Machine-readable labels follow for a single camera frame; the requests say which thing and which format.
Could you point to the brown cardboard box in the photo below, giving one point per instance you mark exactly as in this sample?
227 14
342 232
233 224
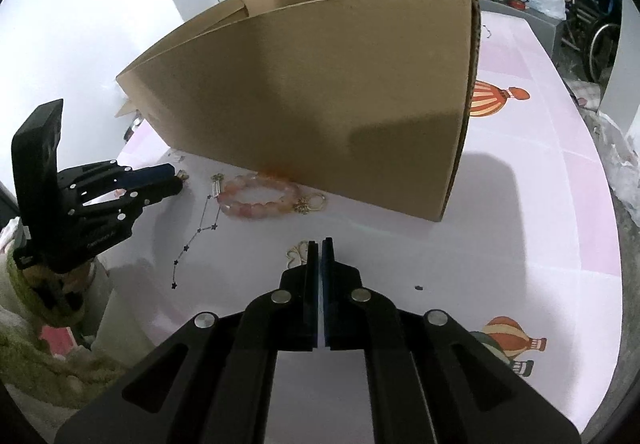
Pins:
325 98

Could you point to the pink floral cloth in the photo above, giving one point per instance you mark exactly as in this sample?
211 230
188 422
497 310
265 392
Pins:
57 340

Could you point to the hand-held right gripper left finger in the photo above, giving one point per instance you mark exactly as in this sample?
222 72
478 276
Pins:
311 304

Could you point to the grey cabinet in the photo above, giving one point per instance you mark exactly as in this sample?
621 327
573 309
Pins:
550 31

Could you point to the gold flower earring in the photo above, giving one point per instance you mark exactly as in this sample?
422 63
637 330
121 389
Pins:
296 255
183 175

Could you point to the wheelchair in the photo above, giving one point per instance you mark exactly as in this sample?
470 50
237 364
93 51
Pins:
582 3

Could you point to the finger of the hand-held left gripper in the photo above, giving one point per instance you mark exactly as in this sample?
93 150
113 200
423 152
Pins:
150 194
150 174

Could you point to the large white plastic bag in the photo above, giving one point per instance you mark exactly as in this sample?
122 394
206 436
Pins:
620 158

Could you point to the pink patterned cloth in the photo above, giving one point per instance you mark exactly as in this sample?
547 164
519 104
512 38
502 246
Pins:
585 96

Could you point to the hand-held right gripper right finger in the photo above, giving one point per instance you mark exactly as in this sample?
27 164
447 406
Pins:
328 304

